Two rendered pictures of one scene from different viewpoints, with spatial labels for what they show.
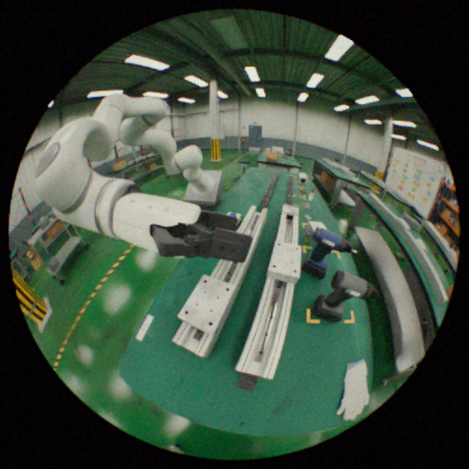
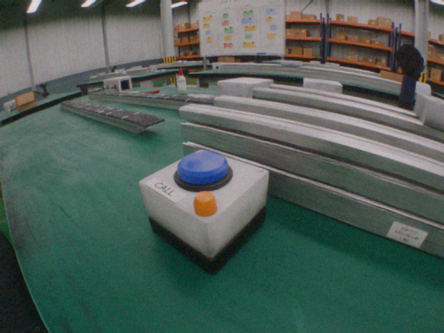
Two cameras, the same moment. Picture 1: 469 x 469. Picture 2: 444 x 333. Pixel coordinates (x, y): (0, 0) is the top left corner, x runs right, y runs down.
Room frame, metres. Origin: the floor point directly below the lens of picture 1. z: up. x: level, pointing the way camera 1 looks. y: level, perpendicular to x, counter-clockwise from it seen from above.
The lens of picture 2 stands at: (0.65, 0.14, 0.93)
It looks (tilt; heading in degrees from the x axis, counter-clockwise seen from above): 29 degrees down; 289
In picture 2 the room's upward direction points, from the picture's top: 2 degrees counter-clockwise
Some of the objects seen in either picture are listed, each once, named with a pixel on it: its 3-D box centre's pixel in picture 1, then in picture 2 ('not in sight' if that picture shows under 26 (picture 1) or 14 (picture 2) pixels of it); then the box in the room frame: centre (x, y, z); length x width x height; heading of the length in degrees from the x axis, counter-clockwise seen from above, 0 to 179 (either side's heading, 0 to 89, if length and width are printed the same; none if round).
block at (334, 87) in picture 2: (314, 234); (320, 98); (0.57, -0.45, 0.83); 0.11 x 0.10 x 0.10; 87
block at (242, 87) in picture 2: (288, 215); (243, 100); (0.76, -0.34, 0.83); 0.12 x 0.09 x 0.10; 69
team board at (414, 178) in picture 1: (404, 198); (239, 53); (1.49, -3.31, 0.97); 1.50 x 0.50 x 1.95; 165
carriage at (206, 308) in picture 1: (208, 305); not in sight; (0.17, 0.08, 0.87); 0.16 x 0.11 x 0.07; 159
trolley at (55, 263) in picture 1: (54, 244); not in sight; (0.70, 2.98, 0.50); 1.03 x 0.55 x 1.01; 177
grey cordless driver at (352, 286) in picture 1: (346, 301); not in sight; (0.13, -0.38, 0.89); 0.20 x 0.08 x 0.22; 58
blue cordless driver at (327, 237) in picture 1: (328, 256); (409, 93); (0.34, -0.39, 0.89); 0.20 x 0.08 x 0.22; 52
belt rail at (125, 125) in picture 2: not in sight; (84, 109); (1.42, -0.40, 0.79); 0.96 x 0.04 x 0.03; 159
